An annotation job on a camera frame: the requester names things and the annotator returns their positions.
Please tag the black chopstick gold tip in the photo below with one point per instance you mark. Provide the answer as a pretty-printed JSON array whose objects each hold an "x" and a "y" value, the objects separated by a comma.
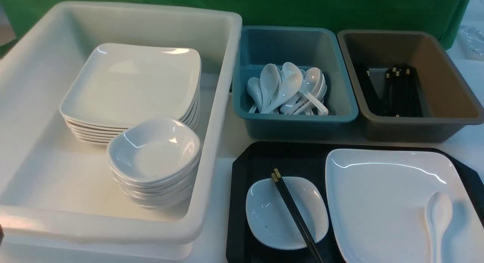
[
  {"x": 293, "y": 217},
  {"x": 298, "y": 217}
]

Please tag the small white bowl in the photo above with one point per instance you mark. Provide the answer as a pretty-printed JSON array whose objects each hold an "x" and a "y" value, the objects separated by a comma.
[{"x": 271, "y": 222}]

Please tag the large white square plate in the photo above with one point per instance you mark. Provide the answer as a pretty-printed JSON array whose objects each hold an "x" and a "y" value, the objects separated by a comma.
[{"x": 377, "y": 199}]

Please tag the white ceramic soup spoon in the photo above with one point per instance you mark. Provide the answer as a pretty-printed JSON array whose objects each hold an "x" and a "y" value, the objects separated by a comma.
[{"x": 438, "y": 216}]

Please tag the pile of white soup spoons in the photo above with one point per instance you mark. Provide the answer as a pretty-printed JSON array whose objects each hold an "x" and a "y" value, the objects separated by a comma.
[{"x": 288, "y": 90}]

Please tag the black serving tray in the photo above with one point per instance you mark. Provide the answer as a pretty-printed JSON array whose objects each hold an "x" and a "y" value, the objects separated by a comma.
[{"x": 307, "y": 161}]

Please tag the stack of small white bowls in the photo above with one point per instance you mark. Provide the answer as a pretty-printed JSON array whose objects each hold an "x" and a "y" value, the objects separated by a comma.
[{"x": 155, "y": 163}]

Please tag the teal plastic bin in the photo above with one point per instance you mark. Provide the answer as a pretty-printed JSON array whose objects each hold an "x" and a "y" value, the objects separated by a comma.
[{"x": 305, "y": 47}]

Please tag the stack of white square plates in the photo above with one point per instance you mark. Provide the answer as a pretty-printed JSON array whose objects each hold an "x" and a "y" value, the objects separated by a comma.
[{"x": 122, "y": 85}]

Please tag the bundle of black chopsticks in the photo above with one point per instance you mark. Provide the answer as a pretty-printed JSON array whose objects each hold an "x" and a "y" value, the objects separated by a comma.
[{"x": 400, "y": 96}]

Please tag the large white plastic tub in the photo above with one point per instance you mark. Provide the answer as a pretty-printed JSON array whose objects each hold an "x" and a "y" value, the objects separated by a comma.
[{"x": 59, "y": 192}]

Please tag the grey-brown plastic bin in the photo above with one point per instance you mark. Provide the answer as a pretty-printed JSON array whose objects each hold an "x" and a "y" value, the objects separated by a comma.
[{"x": 448, "y": 103}]

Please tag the green backdrop cloth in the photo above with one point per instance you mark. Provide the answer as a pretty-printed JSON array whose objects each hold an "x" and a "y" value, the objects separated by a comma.
[{"x": 440, "y": 18}]

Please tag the clear plastic bag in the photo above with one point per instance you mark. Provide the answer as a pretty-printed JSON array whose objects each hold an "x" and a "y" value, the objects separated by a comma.
[{"x": 471, "y": 41}]

